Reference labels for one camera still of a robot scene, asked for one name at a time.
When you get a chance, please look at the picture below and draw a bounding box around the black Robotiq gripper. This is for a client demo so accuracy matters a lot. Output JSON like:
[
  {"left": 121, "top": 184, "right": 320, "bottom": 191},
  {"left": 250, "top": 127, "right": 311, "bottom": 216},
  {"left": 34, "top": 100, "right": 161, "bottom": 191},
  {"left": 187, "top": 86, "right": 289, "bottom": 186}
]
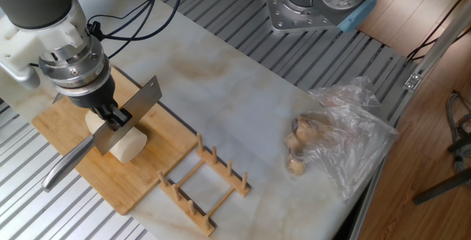
[{"left": 64, "top": 76, "right": 133, "bottom": 133}]

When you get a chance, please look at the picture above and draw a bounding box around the steel cleaver knife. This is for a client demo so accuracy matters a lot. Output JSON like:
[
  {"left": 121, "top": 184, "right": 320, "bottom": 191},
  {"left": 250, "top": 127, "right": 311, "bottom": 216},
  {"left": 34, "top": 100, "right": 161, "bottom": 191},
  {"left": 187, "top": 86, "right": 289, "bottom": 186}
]
[{"left": 40, "top": 76, "right": 163, "bottom": 193}]

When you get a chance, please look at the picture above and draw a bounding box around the white radish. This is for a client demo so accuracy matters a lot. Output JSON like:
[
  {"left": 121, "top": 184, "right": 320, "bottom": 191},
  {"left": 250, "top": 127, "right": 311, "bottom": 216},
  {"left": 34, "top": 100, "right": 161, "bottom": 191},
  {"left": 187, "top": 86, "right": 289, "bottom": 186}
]
[{"left": 85, "top": 109, "right": 148, "bottom": 164}]

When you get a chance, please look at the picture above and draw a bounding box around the wooden cutting board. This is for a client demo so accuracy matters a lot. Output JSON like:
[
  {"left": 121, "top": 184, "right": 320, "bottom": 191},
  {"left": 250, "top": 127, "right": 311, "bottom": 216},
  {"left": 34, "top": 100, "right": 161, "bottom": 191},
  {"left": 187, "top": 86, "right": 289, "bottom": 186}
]
[{"left": 32, "top": 65, "right": 199, "bottom": 216}]

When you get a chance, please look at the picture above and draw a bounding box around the wooden peg rack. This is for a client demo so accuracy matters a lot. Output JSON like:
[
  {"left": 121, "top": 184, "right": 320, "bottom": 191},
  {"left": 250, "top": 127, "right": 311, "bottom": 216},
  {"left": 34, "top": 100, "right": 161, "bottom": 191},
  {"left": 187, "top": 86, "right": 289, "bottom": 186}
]
[{"left": 156, "top": 131, "right": 251, "bottom": 237}]

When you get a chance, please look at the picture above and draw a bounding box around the white marble slab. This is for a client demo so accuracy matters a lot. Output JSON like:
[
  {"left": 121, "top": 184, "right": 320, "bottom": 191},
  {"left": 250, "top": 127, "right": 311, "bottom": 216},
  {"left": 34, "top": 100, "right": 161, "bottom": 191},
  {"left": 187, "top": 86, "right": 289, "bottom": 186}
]
[{"left": 0, "top": 0, "right": 391, "bottom": 240}]

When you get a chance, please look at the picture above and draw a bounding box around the clear plastic bag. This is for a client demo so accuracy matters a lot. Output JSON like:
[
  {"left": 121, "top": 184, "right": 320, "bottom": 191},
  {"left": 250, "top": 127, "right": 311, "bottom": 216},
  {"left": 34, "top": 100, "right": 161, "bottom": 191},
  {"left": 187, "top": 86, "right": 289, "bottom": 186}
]
[{"left": 285, "top": 76, "right": 400, "bottom": 200}]

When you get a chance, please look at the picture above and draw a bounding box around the black stand leg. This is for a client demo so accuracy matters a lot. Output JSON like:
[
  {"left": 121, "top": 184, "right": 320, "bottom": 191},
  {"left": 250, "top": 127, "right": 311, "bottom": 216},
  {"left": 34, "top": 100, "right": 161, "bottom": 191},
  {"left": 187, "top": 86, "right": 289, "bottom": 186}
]
[{"left": 411, "top": 166, "right": 471, "bottom": 206}]

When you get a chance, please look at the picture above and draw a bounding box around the silver wrist coupling ring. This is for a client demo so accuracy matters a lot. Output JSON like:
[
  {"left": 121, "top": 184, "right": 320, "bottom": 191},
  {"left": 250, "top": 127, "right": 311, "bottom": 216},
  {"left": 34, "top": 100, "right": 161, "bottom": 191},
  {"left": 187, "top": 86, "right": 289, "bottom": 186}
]
[{"left": 38, "top": 37, "right": 112, "bottom": 97}]

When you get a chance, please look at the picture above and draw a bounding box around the black cable with clip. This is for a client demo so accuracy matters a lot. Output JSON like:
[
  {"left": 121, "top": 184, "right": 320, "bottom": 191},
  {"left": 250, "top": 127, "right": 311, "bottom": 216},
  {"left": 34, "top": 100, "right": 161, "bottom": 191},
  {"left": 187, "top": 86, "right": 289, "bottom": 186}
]
[{"left": 86, "top": 0, "right": 165, "bottom": 42}]

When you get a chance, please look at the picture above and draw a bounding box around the white plastic wrist mount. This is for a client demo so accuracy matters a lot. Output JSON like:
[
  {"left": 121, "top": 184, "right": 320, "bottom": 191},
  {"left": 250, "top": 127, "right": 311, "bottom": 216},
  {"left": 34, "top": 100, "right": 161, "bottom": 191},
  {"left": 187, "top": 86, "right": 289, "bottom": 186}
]
[{"left": 0, "top": 0, "right": 91, "bottom": 70}]

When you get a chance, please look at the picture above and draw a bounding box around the black cable with metal plug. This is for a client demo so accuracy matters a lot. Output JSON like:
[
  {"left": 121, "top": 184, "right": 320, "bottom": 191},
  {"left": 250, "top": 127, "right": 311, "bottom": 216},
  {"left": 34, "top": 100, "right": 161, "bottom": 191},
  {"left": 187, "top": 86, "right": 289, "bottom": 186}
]
[{"left": 101, "top": 0, "right": 187, "bottom": 60}]

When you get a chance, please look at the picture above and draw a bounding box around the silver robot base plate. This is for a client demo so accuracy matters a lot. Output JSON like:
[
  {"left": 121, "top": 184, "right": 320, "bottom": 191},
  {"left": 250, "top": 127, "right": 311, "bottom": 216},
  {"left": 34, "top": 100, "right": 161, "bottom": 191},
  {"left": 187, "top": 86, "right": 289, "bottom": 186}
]
[{"left": 263, "top": 0, "right": 345, "bottom": 34}]

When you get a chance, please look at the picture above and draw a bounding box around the silver corner bracket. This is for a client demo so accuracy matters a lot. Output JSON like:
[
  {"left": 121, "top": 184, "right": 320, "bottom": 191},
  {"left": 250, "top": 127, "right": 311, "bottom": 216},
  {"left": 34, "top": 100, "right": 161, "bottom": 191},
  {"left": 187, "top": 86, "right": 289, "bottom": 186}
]
[{"left": 403, "top": 72, "right": 422, "bottom": 92}]

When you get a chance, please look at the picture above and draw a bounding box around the aluminium frame rail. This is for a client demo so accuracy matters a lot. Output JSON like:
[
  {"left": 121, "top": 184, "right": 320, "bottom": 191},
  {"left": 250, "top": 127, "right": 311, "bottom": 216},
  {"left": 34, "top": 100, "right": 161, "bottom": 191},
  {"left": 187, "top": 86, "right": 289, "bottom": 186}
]
[{"left": 347, "top": 0, "right": 471, "bottom": 240}]

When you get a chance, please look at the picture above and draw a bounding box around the black floor cable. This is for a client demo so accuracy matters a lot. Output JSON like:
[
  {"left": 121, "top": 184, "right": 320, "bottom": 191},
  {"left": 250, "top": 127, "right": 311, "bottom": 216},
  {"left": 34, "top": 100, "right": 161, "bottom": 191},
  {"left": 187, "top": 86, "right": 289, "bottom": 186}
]
[{"left": 406, "top": 0, "right": 471, "bottom": 63}]

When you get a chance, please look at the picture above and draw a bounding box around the grey cable bundle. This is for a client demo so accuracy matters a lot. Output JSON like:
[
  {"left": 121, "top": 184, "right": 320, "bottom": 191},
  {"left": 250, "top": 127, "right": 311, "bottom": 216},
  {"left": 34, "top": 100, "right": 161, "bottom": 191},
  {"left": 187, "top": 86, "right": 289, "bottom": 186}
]
[{"left": 445, "top": 91, "right": 471, "bottom": 173}]

